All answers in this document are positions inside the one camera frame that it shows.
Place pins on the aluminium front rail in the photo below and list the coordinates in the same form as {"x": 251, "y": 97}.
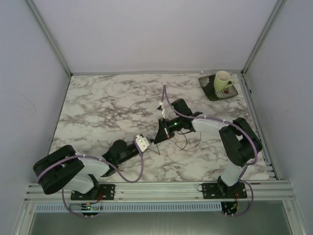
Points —
{"x": 172, "y": 192}

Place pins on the left aluminium frame post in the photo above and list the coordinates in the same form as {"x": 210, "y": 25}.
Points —
{"x": 49, "y": 36}

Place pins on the blue slotted cable duct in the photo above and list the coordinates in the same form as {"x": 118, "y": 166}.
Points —
{"x": 135, "y": 207}

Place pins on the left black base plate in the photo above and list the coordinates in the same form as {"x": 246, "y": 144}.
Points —
{"x": 102, "y": 192}

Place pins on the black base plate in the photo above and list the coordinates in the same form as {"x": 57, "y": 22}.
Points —
{"x": 211, "y": 191}
{"x": 102, "y": 192}

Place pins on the right black circuit board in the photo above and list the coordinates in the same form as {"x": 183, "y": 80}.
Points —
{"x": 229, "y": 209}

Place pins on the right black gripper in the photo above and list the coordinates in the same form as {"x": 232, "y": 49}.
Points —
{"x": 164, "y": 132}

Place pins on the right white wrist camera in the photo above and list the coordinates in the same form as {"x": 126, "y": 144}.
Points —
{"x": 161, "y": 108}

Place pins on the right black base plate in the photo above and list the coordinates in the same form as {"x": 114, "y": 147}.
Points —
{"x": 211, "y": 191}

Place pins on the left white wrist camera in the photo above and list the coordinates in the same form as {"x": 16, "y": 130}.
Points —
{"x": 142, "y": 143}

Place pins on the right aluminium frame post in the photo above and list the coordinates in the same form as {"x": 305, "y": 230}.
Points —
{"x": 263, "y": 35}

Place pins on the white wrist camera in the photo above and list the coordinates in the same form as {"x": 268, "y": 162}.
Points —
{"x": 161, "y": 108}
{"x": 142, "y": 143}

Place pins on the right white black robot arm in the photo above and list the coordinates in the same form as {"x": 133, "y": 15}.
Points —
{"x": 239, "y": 140}

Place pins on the aluminium frame post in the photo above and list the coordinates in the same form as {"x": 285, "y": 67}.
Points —
{"x": 263, "y": 35}
{"x": 49, "y": 36}

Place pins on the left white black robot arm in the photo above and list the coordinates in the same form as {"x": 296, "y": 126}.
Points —
{"x": 70, "y": 170}

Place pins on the light green mug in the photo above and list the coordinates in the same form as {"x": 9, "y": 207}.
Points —
{"x": 222, "y": 80}

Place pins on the left green circuit board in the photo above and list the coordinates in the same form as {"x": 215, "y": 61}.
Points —
{"x": 91, "y": 207}

